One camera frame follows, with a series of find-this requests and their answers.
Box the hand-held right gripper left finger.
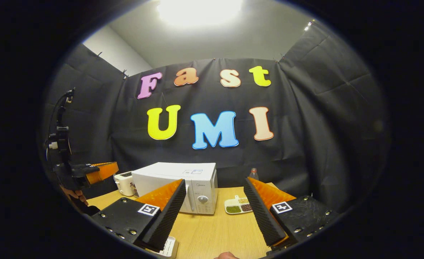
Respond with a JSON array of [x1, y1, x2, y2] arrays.
[[91, 179, 186, 251]]

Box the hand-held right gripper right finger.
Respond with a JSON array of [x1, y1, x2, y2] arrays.
[[243, 177, 339, 248]]

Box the white microwave oven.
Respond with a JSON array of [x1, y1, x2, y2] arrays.
[[131, 162, 219, 215]]

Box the white divided tray of beans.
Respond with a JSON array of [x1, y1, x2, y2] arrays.
[[224, 195, 254, 215]]

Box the white toaster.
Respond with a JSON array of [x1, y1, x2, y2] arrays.
[[113, 172, 135, 197]]

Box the white rectangular plate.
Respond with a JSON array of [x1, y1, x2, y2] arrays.
[[154, 236, 179, 259]]

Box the black backdrop cloth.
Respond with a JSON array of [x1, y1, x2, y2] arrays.
[[41, 22, 392, 216]]

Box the large ceiling light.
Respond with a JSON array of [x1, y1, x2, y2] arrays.
[[156, 0, 245, 29]]

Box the black camera cable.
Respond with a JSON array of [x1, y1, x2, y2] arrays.
[[45, 89, 75, 160]]

